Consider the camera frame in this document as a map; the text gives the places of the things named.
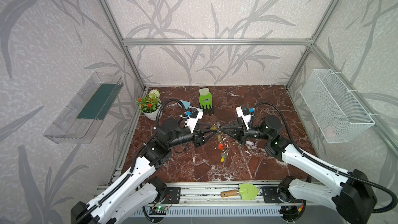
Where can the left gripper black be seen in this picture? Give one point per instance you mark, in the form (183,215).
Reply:
(198,137)

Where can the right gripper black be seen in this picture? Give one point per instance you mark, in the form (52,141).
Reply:
(242,134)

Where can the large metal key ring plate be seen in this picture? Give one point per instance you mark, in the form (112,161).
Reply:
(221,139)

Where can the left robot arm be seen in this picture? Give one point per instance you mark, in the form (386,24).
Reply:
(137,187)

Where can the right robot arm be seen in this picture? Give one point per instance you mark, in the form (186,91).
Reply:
(348,193)

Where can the light blue toy trowel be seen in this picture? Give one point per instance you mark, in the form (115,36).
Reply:
(186,104)

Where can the green black garden glove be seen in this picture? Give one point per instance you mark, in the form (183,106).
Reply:
(205,100)

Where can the potted plant white pot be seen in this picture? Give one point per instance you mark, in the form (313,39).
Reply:
(149,105)

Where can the green lit circuit board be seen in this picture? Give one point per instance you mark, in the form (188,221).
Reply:
(158,210)

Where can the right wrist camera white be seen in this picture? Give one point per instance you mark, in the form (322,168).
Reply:
(246,113)

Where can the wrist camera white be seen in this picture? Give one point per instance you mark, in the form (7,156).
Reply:
(246,113)
(194,114)

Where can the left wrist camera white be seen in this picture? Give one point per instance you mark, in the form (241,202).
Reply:
(194,114)

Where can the green toy shovel wooden handle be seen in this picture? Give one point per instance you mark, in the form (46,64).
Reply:
(246,191)

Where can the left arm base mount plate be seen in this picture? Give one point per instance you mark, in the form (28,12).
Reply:
(172,195)

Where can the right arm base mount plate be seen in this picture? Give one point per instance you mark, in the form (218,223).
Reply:
(269,194)

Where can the white wire mesh basket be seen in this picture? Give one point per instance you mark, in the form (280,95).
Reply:
(338,113)

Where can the clear acrylic wall shelf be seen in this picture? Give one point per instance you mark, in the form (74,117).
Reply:
(81,119)

